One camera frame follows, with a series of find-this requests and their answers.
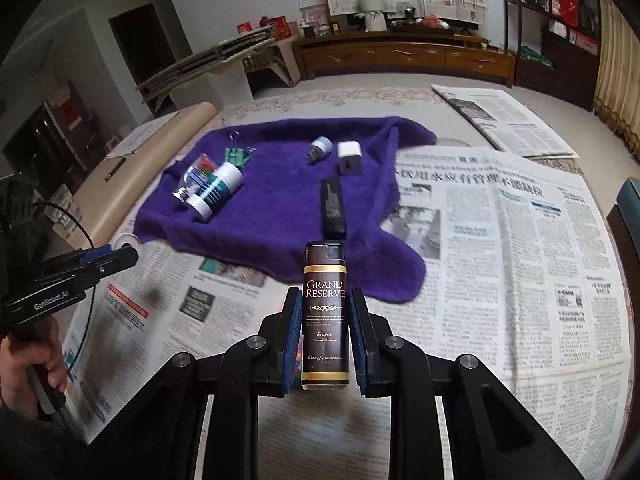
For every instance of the spread newspaper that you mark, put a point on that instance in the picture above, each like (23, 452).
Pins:
(525, 260)

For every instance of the folded newspaper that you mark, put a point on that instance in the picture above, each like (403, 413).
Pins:
(500, 115)

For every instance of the dark pen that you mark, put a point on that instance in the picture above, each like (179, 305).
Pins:
(115, 169)

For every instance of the beige side table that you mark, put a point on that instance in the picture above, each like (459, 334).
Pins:
(105, 205)

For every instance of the beige curtain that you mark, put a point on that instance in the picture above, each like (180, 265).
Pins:
(620, 85)

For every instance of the dark cabinet with red paper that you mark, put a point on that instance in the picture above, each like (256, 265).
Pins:
(50, 140)

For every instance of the dark doorway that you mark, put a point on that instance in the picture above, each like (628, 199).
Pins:
(150, 45)

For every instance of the white paper sheet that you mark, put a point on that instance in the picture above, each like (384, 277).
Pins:
(145, 135)

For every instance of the teal cushioned chair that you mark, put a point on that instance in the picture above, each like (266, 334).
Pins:
(631, 192)

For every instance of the purple towel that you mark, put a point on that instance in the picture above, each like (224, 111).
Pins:
(280, 195)

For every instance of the dark tea tray set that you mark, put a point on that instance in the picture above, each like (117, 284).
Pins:
(415, 22)

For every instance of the person's left forearm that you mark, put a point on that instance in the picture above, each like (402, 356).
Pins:
(30, 445)

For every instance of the brown labelled lighter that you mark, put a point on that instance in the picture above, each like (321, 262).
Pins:
(325, 310)

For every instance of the person's left hand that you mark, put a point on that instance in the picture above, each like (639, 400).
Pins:
(22, 375)

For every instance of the red gift box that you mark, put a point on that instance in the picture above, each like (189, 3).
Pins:
(278, 27)

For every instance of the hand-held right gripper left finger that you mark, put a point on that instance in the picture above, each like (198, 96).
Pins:
(295, 340)

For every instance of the glass tumbler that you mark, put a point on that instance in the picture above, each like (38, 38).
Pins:
(67, 215)

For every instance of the dark bookshelf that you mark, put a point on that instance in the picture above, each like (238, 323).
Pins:
(530, 75)

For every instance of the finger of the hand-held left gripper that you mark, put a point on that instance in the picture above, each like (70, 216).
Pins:
(95, 255)
(120, 259)

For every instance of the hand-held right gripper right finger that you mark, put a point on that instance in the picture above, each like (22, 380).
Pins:
(356, 340)

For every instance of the green binder clip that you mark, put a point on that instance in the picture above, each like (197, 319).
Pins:
(235, 156)

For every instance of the wooden television cabinet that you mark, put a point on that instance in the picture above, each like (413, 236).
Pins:
(400, 57)

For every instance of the black lighter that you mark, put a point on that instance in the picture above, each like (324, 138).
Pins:
(334, 205)

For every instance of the grey folding table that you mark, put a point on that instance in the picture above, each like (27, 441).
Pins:
(210, 55)

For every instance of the white vase with bouquet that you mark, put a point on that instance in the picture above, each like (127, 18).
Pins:
(372, 17)

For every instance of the white charger plug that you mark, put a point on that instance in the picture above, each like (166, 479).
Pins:
(348, 152)

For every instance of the small red card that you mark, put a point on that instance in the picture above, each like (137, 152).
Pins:
(244, 27)

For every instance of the white and teal bottle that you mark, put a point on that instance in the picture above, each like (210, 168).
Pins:
(220, 187)

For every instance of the pink printed poster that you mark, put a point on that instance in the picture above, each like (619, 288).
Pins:
(312, 7)

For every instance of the small grey cap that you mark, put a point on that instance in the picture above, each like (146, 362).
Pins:
(321, 146)

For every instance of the small white tape roll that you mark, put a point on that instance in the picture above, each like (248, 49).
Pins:
(125, 240)

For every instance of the newspaper with blue advert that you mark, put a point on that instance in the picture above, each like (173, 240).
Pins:
(200, 320)

